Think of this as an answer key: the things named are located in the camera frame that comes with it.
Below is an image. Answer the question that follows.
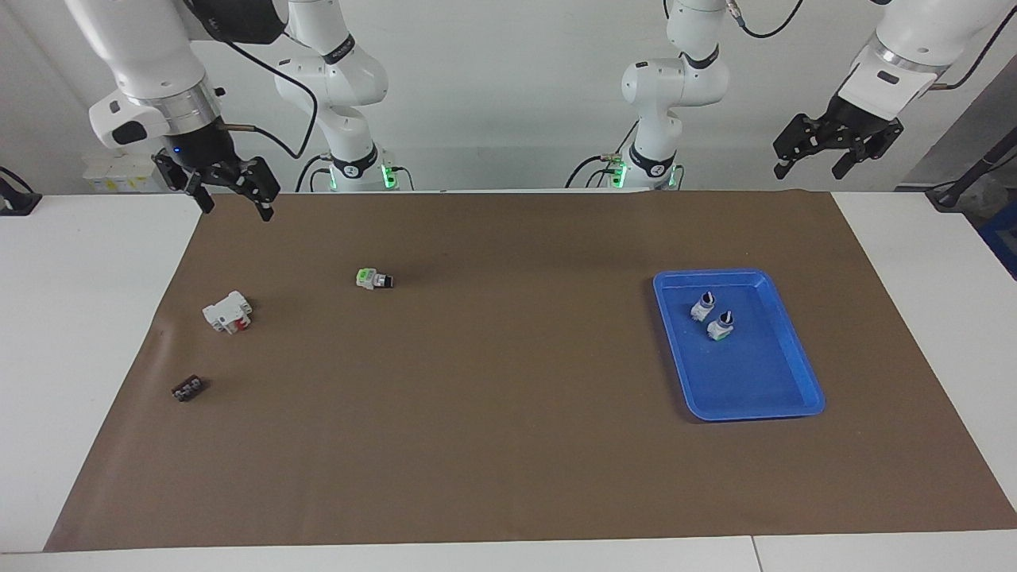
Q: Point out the white box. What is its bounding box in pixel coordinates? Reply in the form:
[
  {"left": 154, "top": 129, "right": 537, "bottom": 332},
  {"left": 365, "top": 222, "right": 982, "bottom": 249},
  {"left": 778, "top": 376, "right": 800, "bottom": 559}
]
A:
[{"left": 82, "top": 153, "right": 172, "bottom": 193}]

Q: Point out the white circuit breaker red lever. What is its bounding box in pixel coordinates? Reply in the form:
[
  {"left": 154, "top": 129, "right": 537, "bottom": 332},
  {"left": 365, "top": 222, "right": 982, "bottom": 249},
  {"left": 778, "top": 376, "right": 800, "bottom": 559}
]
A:
[{"left": 202, "top": 291, "right": 254, "bottom": 335}]

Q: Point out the black stand pole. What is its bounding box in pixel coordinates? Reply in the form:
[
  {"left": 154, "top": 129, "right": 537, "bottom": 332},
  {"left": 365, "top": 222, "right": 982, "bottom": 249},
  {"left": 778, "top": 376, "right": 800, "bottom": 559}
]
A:
[{"left": 926, "top": 127, "right": 1017, "bottom": 210}]

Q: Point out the blue crate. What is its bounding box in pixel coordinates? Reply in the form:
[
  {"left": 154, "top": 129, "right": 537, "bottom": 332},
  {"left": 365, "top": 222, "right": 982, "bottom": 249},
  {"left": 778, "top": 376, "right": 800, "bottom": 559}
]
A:
[{"left": 977, "top": 203, "right": 1017, "bottom": 280}]

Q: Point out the blue plastic tray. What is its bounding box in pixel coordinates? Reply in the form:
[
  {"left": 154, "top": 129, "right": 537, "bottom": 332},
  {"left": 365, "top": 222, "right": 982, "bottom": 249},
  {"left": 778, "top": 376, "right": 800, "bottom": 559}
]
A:
[{"left": 652, "top": 269, "right": 826, "bottom": 422}]

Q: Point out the brown table mat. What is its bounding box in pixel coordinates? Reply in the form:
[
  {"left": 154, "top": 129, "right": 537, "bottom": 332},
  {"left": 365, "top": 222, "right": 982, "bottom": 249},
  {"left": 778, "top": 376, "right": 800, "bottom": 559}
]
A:
[{"left": 44, "top": 189, "right": 1017, "bottom": 553}]

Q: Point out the black right base cable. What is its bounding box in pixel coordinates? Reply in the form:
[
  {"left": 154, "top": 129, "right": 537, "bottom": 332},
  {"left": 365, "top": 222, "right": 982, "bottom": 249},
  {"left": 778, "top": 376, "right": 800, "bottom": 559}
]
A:
[{"left": 295, "top": 153, "right": 334, "bottom": 193}]

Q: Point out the black base cable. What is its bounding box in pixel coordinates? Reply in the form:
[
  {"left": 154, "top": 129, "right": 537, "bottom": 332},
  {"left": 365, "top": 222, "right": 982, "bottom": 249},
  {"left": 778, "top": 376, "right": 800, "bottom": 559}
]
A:
[
  {"left": 565, "top": 119, "right": 640, "bottom": 190},
  {"left": 295, "top": 153, "right": 334, "bottom": 193}
]

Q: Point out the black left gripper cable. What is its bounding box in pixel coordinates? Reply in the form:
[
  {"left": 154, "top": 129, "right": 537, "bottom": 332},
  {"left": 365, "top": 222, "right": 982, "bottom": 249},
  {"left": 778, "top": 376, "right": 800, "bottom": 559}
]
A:
[{"left": 924, "top": 16, "right": 1017, "bottom": 91}]

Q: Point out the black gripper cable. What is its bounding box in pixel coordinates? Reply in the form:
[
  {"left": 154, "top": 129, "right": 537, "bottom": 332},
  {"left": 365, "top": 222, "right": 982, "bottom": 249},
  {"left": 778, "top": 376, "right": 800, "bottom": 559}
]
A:
[
  {"left": 924, "top": 16, "right": 1017, "bottom": 91},
  {"left": 213, "top": 36, "right": 320, "bottom": 160}
]

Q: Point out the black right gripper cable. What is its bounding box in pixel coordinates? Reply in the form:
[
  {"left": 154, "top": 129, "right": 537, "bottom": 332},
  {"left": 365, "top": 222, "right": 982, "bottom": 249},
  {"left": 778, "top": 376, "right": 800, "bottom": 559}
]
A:
[{"left": 213, "top": 36, "right": 320, "bottom": 160}]

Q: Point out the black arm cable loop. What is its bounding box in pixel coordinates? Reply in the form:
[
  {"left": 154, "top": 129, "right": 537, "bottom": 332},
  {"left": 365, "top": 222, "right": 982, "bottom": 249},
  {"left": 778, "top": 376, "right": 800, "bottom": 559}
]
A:
[{"left": 725, "top": 0, "right": 805, "bottom": 40}]

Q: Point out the black clamp mount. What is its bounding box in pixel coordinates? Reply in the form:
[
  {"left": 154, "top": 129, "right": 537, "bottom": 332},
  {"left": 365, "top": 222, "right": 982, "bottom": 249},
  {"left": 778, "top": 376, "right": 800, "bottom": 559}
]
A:
[{"left": 0, "top": 165, "right": 43, "bottom": 217}]

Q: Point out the black left base cable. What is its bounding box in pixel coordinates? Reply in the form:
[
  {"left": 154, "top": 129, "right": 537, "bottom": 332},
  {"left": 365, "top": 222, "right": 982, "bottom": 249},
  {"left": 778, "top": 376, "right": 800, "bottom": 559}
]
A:
[{"left": 565, "top": 119, "right": 640, "bottom": 190}]

